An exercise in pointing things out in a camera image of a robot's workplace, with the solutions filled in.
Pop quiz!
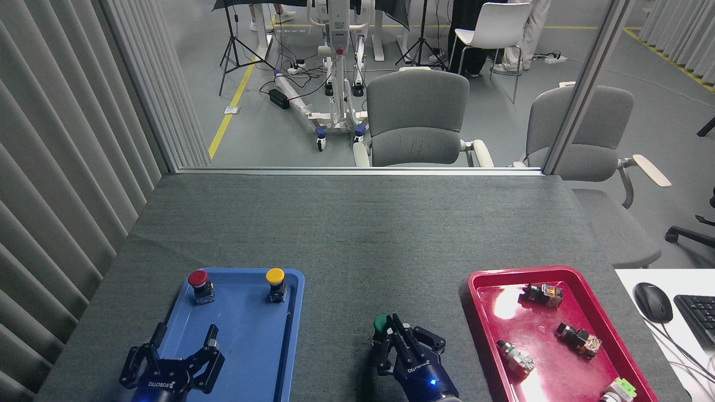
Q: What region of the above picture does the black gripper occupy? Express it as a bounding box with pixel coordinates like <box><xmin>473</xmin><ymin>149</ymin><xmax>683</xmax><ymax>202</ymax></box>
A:
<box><xmin>373</xmin><ymin>313</ymin><xmax>464</xmax><ymax>402</ymax></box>
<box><xmin>118</xmin><ymin>322</ymin><xmax>226</xmax><ymax>402</ymax></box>

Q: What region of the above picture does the green push button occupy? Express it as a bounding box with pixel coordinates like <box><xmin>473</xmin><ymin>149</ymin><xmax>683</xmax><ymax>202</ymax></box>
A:
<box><xmin>373</xmin><ymin>315</ymin><xmax>392</xmax><ymax>346</ymax></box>

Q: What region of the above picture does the red push button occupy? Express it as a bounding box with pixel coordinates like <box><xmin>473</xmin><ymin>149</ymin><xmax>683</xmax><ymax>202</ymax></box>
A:
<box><xmin>188</xmin><ymin>270</ymin><xmax>216</xmax><ymax>306</ymax></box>

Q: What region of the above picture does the yellow push button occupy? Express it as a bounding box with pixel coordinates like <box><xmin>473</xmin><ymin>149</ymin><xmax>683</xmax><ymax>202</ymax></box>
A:
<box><xmin>265</xmin><ymin>267</ymin><xmax>288</xmax><ymax>303</ymax></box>

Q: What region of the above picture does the blue plastic tray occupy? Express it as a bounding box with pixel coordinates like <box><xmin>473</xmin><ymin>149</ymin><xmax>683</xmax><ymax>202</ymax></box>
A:
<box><xmin>136</xmin><ymin>267</ymin><xmax>306</xmax><ymax>402</ymax></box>

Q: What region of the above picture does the red plastic tray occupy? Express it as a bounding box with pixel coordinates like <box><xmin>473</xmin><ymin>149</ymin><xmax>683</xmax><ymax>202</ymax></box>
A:
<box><xmin>466</xmin><ymin>266</ymin><xmax>659</xmax><ymax>402</ymax></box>

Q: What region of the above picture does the grey office chair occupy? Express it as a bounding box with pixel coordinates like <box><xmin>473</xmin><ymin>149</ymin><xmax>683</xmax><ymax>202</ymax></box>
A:
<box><xmin>352</xmin><ymin>69</ymin><xmax>494</xmax><ymax>168</ymax></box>
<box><xmin>513</xmin><ymin>85</ymin><xmax>672</xmax><ymax>269</ymax></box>

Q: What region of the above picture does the black computer mouse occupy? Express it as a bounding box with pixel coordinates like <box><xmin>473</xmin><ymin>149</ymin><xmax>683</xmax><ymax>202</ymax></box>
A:
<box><xmin>633</xmin><ymin>282</ymin><xmax>674</xmax><ymax>324</ymax></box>

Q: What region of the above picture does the white stand on wheels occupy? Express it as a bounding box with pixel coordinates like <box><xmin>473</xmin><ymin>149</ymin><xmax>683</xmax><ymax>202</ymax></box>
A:
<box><xmin>274</xmin><ymin>0</ymin><xmax>376</xmax><ymax>152</ymax></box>

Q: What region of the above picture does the black keyboard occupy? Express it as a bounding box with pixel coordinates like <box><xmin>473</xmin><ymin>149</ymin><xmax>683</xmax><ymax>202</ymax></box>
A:
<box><xmin>674</xmin><ymin>294</ymin><xmax>715</xmax><ymax>351</ymax></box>

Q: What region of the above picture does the black office chair base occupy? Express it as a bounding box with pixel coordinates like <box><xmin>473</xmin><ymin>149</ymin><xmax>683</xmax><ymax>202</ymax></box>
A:
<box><xmin>665</xmin><ymin>187</ymin><xmax>715</xmax><ymax>250</ymax></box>

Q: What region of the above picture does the black tripod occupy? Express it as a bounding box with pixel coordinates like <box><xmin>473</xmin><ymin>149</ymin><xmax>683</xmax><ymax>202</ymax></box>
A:
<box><xmin>395</xmin><ymin>0</ymin><xmax>449</xmax><ymax>70</ymax></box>
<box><xmin>218</xmin><ymin>4</ymin><xmax>277</xmax><ymax>97</ymax></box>

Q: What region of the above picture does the person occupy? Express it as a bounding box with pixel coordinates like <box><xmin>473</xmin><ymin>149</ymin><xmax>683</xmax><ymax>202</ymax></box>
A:
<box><xmin>249</xmin><ymin>3</ymin><xmax>297</xmax><ymax>32</ymax></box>
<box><xmin>492</xmin><ymin>0</ymin><xmax>552</xmax><ymax>76</ymax></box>
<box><xmin>449</xmin><ymin>0</ymin><xmax>492</xmax><ymax>78</ymax></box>

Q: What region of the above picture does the white plastic chair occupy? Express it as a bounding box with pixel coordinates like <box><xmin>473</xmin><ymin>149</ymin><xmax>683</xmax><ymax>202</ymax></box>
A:
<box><xmin>450</xmin><ymin>2</ymin><xmax>532</xmax><ymax>104</ymax></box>

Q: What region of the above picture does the silver round switch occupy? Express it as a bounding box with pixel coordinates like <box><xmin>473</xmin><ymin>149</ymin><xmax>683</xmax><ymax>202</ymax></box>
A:
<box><xmin>496</xmin><ymin>339</ymin><xmax>536</xmax><ymax>377</ymax></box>

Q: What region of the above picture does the black switch with orange window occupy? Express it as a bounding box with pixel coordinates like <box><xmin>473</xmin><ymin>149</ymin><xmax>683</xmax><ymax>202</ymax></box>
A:
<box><xmin>554</xmin><ymin>323</ymin><xmax>603</xmax><ymax>359</ymax></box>
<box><xmin>523</xmin><ymin>283</ymin><xmax>564</xmax><ymax>308</ymax></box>

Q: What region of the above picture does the white and green switch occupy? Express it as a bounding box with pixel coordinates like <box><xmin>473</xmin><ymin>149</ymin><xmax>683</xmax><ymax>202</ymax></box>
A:
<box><xmin>600</xmin><ymin>377</ymin><xmax>637</xmax><ymax>402</ymax></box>

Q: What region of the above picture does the grey desk cable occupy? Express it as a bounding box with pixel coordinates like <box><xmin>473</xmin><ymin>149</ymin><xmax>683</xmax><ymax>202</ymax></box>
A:
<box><xmin>648</xmin><ymin>321</ymin><xmax>715</xmax><ymax>386</ymax></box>

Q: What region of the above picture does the silver frame post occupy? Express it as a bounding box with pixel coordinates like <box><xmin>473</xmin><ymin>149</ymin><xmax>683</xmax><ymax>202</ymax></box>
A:
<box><xmin>543</xmin><ymin>0</ymin><xmax>636</xmax><ymax>176</ymax></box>

